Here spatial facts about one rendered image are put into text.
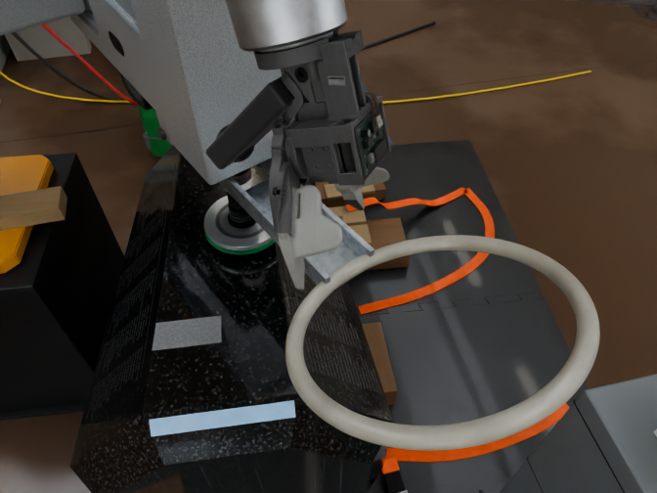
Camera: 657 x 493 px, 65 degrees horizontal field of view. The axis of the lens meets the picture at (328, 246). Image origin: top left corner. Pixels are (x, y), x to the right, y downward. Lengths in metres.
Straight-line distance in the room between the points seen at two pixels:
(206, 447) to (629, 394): 0.92
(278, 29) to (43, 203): 1.41
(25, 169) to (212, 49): 1.11
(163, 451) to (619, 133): 3.11
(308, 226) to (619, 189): 2.84
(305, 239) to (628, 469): 0.95
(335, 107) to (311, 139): 0.03
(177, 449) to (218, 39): 0.84
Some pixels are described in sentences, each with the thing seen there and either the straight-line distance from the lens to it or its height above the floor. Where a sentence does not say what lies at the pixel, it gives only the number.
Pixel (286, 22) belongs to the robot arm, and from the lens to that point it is 0.41.
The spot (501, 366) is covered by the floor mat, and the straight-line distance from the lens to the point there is 2.25.
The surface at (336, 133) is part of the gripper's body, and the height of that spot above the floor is 1.65.
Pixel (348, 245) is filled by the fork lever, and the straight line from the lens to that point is 1.08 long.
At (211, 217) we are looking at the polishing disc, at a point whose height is 0.88.
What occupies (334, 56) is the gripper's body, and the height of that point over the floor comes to 1.70.
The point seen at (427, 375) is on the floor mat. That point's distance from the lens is 2.15.
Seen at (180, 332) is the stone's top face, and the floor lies 0.83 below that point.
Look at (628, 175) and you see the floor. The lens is 3.33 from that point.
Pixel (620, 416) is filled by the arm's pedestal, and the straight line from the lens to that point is 1.29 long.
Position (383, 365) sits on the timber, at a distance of 2.01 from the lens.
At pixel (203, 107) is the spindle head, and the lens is 1.06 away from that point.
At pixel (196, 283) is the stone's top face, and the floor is 0.83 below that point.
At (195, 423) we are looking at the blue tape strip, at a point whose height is 0.80.
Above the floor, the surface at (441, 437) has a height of 1.27.
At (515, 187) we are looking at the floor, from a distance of 2.99.
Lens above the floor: 1.90
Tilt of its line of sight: 49 degrees down
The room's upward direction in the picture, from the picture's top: straight up
